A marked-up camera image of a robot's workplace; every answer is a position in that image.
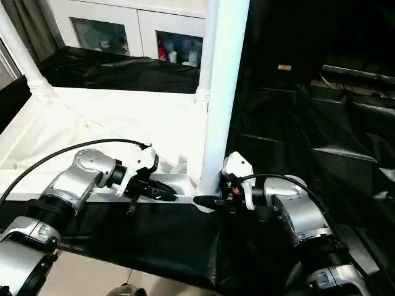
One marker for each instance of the white plastic table top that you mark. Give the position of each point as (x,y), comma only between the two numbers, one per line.
(99,123)

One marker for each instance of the white plastic table leg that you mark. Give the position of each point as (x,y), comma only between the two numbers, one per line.
(210,31)
(21,55)
(225,92)

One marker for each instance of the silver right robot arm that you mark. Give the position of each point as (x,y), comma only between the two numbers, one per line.
(296,209)

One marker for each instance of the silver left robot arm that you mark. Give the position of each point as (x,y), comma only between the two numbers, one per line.
(77,182)

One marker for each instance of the black mat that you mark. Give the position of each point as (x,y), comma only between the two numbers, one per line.
(154,240)

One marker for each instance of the grey left robot foot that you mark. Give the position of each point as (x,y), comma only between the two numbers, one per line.
(126,290)

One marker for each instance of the small gold tag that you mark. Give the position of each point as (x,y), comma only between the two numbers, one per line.
(284,66)

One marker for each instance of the white cabinet with glass doors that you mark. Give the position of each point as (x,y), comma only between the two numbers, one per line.
(136,18)

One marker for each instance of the black metal bar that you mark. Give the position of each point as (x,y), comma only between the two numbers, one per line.
(361,73)

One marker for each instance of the grey curtain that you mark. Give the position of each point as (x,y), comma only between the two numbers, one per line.
(28,24)

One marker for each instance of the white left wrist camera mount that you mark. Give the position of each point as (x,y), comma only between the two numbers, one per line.
(141,163)

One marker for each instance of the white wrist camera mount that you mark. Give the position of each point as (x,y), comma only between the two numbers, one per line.
(141,163)
(236,166)

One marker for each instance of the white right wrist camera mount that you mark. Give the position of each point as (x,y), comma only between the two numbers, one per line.
(236,166)

